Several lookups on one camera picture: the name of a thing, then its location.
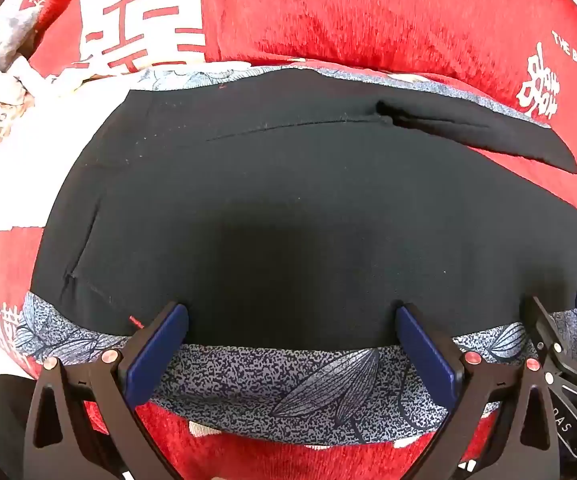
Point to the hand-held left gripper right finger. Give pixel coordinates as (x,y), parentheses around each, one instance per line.
(426,355)

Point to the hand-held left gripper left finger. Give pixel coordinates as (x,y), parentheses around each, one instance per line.
(161,345)

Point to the black pants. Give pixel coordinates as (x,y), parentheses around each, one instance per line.
(293,185)

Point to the blue-grey leaf-patterned cloth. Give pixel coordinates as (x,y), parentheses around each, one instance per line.
(268,380)

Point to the crumpled grey white cloth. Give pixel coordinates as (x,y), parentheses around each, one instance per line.
(3,60)

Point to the red printed blanket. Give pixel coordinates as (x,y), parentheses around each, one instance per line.
(368,10)

